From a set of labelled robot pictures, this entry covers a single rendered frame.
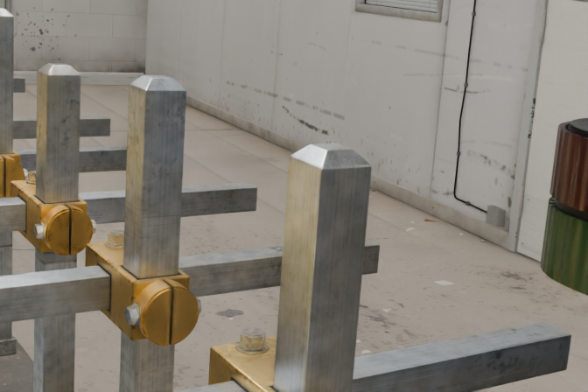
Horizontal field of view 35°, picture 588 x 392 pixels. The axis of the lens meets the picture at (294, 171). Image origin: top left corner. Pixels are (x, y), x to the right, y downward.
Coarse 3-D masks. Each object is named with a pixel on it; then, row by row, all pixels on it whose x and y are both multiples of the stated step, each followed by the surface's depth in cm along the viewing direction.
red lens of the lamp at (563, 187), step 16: (560, 128) 30; (560, 144) 30; (576, 144) 29; (560, 160) 30; (576, 160) 29; (560, 176) 30; (576, 176) 29; (560, 192) 30; (576, 192) 29; (576, 208) 29
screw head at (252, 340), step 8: (248, 328) 64; (256, 328) 64; (248, 336) 63; (256, 336) 63; (264, 336) 63; (240, 344) 63; (248, 344) 62; (256, 344) 63; (264, 344) 64; (248, 352) 62; (256, 352) 62; (264, 352) 63
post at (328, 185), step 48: (336, 144) 55; (288, 192) 55; (336, 192) 53; (288, 240) 55; (336, 240) 53; (288, 288) 56; (336, 288) 54; (288, 336) 56; (336, 336) 55; (288, 384) 56; (336, 384) 56
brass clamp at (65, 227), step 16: (16, 192) 103; (32, 192) 100; (32, 208) 98; (48, 208) 96; (64, 208) 95; (80, 208) 98; (32, 224) 98; (48, 224) 94; (64, 224) 95; (80, 224) 96; (32, 240) 98; (48, 240) 94; (64, 240) 95; (80, 240) 96
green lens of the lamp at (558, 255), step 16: (560, 224) 30; (576, 224) 29; (544, 240) 31; (560, 240) 30; (576, 240) 29; (544, 256) 31; (560, 256) 30; (576, 256) 29; (544, 272) 31; (560, 272) 30; (576, 272) 29; (576, 288) 29
